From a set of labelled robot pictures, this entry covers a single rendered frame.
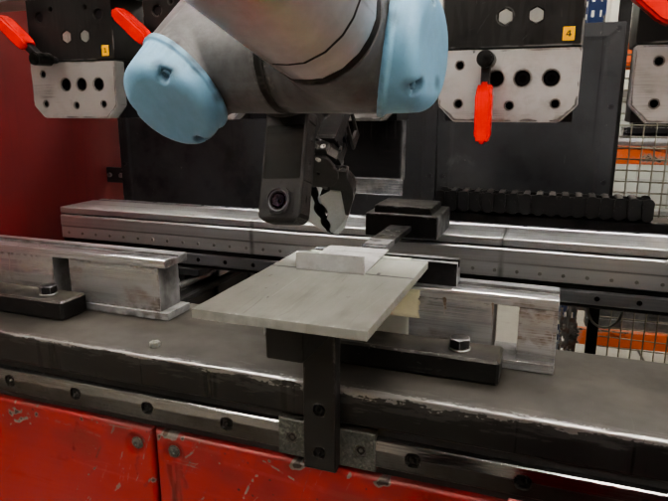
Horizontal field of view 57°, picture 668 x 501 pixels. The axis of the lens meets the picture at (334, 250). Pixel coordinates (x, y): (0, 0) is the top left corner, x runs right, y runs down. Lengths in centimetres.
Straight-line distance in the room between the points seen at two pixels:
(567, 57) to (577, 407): 38
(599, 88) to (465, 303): 62
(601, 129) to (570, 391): 63
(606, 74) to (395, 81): 92
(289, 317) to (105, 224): 81
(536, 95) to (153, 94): 43
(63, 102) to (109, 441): 49
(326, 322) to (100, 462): 51
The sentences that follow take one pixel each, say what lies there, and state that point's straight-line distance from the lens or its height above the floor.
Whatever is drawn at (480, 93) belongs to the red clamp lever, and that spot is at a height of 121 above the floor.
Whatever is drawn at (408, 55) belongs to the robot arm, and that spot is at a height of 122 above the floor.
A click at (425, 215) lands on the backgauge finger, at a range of 99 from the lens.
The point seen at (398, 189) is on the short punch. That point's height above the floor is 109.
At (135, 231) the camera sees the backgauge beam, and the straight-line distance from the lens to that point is 129.
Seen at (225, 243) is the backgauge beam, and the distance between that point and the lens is 118.
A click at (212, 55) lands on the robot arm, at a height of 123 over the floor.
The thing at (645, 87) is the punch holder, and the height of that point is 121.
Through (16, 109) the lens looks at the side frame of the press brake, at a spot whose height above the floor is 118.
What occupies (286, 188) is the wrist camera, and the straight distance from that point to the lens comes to 59.
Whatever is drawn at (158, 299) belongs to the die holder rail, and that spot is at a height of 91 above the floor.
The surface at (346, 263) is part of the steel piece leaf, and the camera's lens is 72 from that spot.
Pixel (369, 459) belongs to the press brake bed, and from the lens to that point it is 76.
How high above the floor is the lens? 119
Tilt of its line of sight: 13 degrees down
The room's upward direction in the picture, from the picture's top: straight up
